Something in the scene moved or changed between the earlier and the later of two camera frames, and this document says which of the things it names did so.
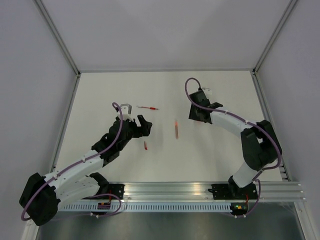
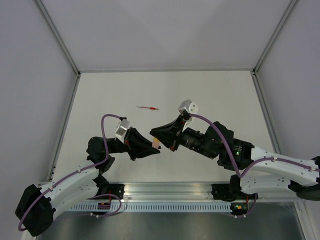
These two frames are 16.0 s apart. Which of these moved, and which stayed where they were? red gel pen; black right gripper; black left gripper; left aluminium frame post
Moved: black right gripper; black left gripper
Stayed: left aluminium frame post; red gel pen
